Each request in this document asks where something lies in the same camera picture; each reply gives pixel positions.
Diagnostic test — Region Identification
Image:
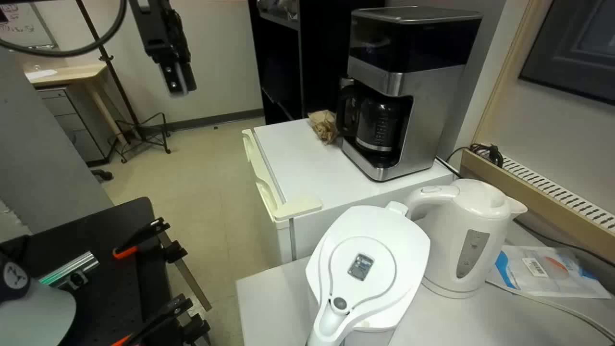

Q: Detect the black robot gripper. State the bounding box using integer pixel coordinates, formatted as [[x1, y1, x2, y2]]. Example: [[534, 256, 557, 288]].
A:
[[126, 0, 197, 96]]

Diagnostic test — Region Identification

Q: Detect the black and steel coffee maker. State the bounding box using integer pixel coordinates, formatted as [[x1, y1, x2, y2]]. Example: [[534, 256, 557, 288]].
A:
[[334, 6, 484, 185]]

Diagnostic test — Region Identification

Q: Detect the black tripod stand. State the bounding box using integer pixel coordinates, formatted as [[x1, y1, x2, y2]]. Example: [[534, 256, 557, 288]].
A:
[[74, 0, 172, 164]]

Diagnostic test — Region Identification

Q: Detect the black shelf unit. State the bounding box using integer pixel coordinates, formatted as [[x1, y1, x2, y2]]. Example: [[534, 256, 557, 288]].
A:
[[245, 0, 386, 127]]

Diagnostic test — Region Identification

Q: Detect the grey filing cabinet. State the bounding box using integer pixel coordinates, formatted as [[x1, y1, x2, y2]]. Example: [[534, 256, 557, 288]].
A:
[[36, 85, 111, 165]]

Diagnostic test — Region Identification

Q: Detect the light wooden desk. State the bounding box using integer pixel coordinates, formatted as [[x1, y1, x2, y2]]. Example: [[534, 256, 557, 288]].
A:
[[20, 58, 130, 150]]

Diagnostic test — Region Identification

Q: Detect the white mini fridge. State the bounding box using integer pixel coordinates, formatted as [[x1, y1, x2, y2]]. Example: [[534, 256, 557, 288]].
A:
[[239, 117, 457, 265]]

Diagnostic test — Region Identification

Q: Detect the crumpled brown paper bag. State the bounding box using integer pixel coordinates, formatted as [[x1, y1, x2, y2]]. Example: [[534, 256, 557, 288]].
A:
[[305, 108, 341, 146]]

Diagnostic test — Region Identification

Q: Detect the grey partition panel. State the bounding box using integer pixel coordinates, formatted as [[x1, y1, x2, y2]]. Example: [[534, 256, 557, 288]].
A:
[[0, 48, 115, 235]]

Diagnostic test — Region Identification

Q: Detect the whiteboard with writing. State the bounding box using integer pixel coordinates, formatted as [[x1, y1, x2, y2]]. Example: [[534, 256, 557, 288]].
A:
[[0, 0, 61, 52]]

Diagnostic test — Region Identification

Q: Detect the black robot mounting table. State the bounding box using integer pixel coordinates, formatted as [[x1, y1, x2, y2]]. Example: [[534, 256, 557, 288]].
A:
[[0, 196, 214, 346]]

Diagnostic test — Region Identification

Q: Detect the silver and green bar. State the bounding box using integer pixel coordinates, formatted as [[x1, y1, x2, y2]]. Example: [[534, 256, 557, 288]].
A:
[[36, 250, 101, 292]]

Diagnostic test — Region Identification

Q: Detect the white water filter pitcher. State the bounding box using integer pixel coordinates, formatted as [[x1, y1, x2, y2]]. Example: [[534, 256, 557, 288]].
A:
[[303, 200, 432, 346]]

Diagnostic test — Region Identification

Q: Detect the grey round disc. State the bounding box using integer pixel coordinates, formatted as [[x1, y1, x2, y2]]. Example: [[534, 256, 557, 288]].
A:
[[0, 277, 78, 346]]

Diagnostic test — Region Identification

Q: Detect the white electric kettle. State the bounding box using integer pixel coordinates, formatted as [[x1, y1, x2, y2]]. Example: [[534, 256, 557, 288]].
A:
[[403, 177, 528, 298]]

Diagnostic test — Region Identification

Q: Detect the wooden radiator ledge with grille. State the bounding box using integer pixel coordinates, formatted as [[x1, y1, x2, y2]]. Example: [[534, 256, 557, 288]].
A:
[[459, 146, 615, 265]]

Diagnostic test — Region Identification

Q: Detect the dark framed window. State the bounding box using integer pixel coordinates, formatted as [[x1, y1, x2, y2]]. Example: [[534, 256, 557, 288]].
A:
[[516, 0, 615, 108]]

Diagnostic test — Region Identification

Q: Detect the clear plastic bag blue print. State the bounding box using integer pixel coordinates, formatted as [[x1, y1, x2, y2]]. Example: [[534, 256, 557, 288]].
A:
[[485, 244, 615, 302]]

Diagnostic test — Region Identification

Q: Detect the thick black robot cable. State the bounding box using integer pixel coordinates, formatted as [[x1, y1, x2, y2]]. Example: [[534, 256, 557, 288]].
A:
[[0, 0, 130, 60]]

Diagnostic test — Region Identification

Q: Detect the orange handled black clamp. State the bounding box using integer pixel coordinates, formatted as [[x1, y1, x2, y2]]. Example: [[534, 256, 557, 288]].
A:
[[109, 292, 195, 346], [109, 215, 172, 262]]

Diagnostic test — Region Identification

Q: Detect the glass coffee carafe black handle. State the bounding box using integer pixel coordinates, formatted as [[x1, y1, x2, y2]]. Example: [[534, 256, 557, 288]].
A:
[[334, 83, 411, 156]]

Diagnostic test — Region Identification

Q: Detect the black power cable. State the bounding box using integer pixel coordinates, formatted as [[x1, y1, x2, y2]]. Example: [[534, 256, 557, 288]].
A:
[[441, 142, 505, 179]]

